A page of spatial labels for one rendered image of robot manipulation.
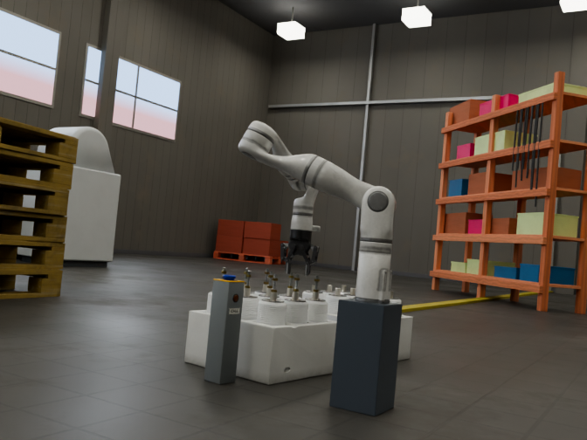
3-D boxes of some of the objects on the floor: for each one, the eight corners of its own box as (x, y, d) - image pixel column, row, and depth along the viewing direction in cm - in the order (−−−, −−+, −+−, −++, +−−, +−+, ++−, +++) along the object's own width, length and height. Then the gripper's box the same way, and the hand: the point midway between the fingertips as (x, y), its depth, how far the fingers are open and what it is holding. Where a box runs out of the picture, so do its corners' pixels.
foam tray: (338, 372, 226) (342, 322, 227) (268, 385, 196) (273, 327, 196) (257, 353, 250) (261, 307, 251) (183, 361, 220) (189, 310, 220)
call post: (235, 381, 196) (245, 282, 197) (219, 384, 191) (229, 282, 192) (219, 377, 200) (228, 279, 202) (203, 380, 195) (212, 279, 196)
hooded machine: (76, 262, 738) (89, 135, 744) (114, 267, 704) (127, 134, 710) (15, 260, 671) (30, 121, 677) (54, 266, 637) (69, 120, 642)
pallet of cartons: (238, 258, 1406) (241, 222, 1409) (292, 264, 1335) (295, 226, 1338) (210, 257, 1320) (213, 218, 1323) (265, 264, 1248) (270, 223, 1252)
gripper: (277, 225, 217) (272, 272, 216) (317, 229, 211) (313, 277, 210) (286, 227, 224) (281, 272, 223) (325, 230, 218) (321, 277, 217)
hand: (297, 271), depth 217 cm, fingers open, 6 cm apart
